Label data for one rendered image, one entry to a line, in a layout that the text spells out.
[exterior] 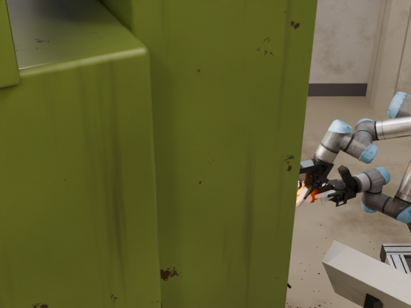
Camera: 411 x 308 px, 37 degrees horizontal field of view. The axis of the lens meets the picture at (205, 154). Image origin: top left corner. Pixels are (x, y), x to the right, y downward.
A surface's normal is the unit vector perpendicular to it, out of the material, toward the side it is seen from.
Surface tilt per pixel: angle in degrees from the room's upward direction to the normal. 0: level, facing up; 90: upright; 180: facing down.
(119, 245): 90
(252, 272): 90
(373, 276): 30
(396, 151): 0
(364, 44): 90
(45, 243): 90
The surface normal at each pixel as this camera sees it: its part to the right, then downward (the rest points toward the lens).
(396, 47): 0.01, 0.54
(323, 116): 0.00, -0.84
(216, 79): 0.44, 0.49
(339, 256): -0.31, -0.52
